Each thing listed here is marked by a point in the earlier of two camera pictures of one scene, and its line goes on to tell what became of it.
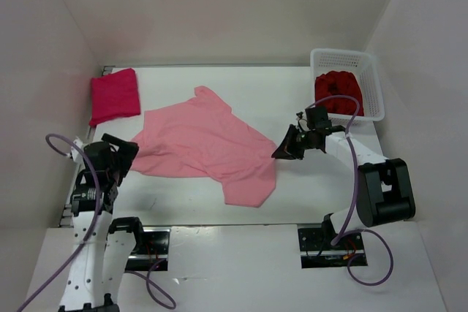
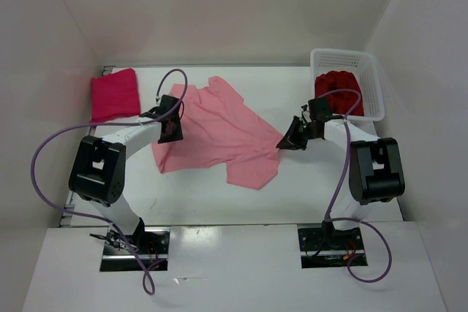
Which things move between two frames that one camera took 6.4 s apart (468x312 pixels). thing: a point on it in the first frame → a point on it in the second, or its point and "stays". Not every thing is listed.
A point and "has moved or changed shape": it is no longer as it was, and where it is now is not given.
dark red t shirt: [338, 83] stays
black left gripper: [126, 153] → [177, 134]
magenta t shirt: [114, 96] stays
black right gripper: [287, 145] → [289, 140]
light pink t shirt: [205, 137] has moved or changed shape
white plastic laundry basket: [364, 66] stays
